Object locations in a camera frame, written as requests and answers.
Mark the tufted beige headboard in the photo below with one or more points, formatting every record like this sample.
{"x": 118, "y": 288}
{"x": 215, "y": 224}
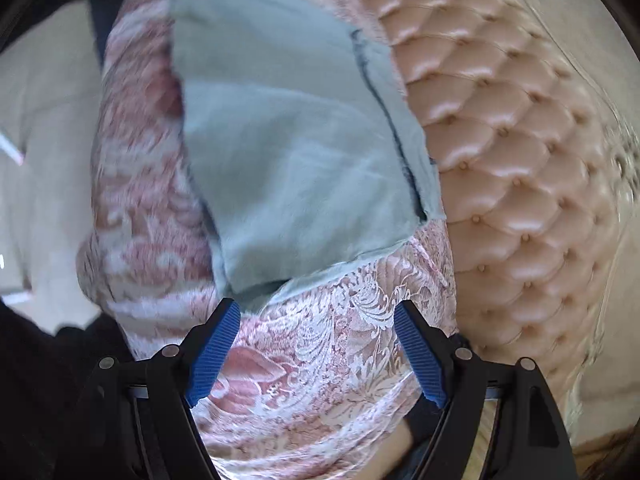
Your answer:
{"x": 510, "y": 185}

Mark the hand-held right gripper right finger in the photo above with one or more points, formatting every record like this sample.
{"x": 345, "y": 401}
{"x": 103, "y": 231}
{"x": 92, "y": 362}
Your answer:
{"x": 419, "y": 357}

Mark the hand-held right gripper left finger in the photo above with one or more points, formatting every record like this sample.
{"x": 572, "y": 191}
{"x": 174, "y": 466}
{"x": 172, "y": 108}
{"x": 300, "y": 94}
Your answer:
{"x": 212, "y": 355}

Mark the light blue t-shirt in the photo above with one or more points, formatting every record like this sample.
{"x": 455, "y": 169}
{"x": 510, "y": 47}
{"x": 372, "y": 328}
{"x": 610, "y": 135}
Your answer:
{"x": 290, "y": 150}

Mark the pink floral sofa cover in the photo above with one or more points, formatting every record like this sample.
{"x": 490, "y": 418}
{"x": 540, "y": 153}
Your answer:
{"x": 310, "y": 370}

